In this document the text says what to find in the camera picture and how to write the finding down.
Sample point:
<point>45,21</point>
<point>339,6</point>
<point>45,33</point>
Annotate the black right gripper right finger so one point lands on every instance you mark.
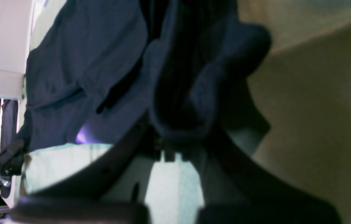
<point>265,198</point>

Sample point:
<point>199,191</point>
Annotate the light green table cloth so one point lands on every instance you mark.
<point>291,116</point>

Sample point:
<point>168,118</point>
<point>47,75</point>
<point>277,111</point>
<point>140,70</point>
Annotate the dark navy T-shirt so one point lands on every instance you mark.
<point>104,63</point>

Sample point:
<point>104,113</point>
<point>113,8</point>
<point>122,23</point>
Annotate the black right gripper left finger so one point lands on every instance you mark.
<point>109,191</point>

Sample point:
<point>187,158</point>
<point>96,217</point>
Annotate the white bin left corner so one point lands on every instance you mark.
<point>15,32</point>

